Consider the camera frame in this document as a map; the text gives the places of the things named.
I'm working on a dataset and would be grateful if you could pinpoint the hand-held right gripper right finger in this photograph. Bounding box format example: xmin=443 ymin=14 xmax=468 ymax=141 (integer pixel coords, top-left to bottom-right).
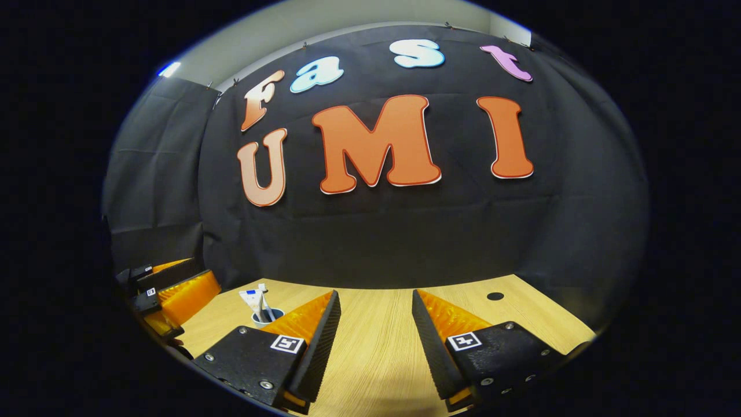
xmin=412 ymin=289 xmax=579 ymax=413

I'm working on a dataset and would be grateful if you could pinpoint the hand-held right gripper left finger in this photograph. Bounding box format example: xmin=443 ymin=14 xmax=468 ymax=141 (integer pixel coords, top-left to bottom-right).
xmin=191 ymin=290 xmax=342 ymax=415

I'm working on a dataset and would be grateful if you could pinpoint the white toothpaste tube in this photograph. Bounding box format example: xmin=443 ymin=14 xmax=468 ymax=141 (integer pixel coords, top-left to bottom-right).
xmin=239 ymin=289 xmax=266 ymax=323

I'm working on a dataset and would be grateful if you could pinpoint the pale blue toothbrush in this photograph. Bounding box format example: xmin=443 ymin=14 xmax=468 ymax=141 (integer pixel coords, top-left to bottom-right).
xmin=259 ymin=283 xmax=276 ymax=322

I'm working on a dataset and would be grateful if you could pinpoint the pale blue cup wooden handle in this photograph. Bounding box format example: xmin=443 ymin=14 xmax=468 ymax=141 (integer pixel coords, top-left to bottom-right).
xmin=251 ymin=308 xmax=285 ymax=328

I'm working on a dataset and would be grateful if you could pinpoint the wooden desktop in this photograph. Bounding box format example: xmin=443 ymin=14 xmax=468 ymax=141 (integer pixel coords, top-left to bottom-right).
xmin=174 ymin=274 xmax=597 ymax=417

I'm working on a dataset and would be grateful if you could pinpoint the black backdrop cloth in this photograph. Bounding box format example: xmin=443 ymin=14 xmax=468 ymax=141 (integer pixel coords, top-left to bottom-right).
xmin=103 ymin=23 xmax=649 ymax=331

